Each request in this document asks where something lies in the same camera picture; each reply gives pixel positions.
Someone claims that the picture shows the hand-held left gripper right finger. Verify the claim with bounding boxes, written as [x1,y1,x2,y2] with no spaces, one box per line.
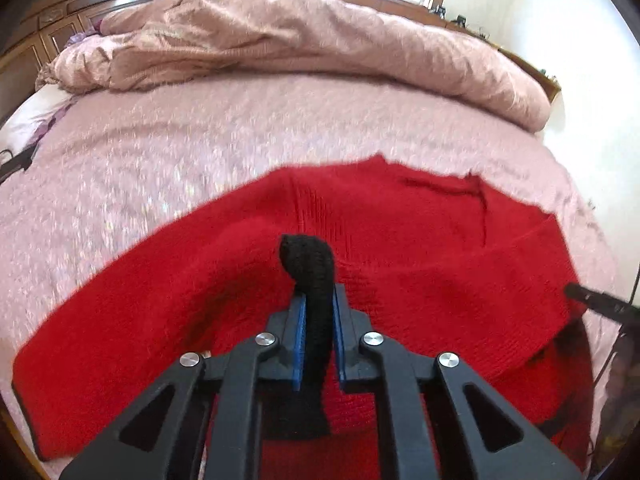
[332,284,583,480]

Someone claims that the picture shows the black strap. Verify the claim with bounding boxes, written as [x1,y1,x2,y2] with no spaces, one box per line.
[0,149,34,184]

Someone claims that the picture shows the pink quilted duvet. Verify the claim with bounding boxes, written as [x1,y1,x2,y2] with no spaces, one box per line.
[35,0,553,133]

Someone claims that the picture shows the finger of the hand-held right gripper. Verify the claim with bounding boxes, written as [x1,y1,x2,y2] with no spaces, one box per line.
[564,282,640,328]

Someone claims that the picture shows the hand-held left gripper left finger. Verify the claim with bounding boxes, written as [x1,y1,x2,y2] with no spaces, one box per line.
[59,292,307,480]

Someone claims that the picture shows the pink floral bed sheet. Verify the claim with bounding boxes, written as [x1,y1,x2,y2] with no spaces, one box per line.
[0,72,631,480]

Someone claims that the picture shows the red knit sweater black trim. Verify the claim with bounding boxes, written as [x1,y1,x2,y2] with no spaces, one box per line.
[11,154,596,480]

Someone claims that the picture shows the black cable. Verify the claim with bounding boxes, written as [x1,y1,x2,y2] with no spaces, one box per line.
[590,265,640,391]

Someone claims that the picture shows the white purple pillow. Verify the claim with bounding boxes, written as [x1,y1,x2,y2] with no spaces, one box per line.
[0,82,76,156]

